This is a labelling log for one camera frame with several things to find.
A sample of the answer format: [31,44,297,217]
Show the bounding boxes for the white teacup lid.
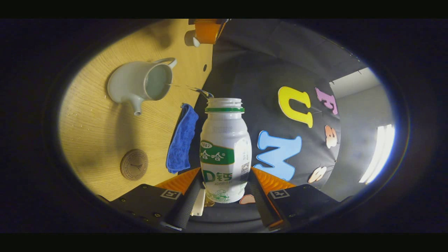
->
[184,30,201,48]

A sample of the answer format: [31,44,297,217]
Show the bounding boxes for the ceiling light panel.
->
[359,124,396,185]

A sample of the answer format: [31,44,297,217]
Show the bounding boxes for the round brown coaster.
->
[120,149,148,181]

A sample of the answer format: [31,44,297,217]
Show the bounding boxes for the blue towel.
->
[166,103,199,174]

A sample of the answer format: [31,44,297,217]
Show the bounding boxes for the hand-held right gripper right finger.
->
[248,167,342,230]

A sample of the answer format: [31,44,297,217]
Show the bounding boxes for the white ceramic teacup with spout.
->
[107,57,177,116]

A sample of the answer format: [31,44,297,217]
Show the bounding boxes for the white water bottle green label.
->
[199,98,252,204]

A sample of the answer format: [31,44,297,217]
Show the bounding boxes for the white toaster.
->
[191,188,206,216]

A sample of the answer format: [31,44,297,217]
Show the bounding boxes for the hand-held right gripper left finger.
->
[108,167,203,231]

